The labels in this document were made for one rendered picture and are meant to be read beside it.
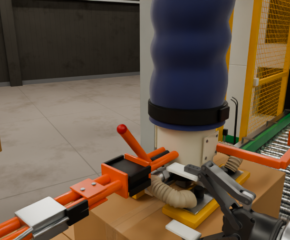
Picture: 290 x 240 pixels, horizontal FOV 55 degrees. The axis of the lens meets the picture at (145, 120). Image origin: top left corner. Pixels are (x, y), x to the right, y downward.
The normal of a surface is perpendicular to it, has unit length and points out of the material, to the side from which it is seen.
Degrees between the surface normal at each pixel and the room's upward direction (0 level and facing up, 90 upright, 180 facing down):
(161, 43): 72
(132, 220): 0
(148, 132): 90
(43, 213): 0
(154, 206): 0
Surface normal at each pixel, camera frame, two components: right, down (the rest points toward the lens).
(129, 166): 0.00, -0.95
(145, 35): -0.66, 0.22
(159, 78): -0.78, -0.09
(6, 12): 0.52, 0.25
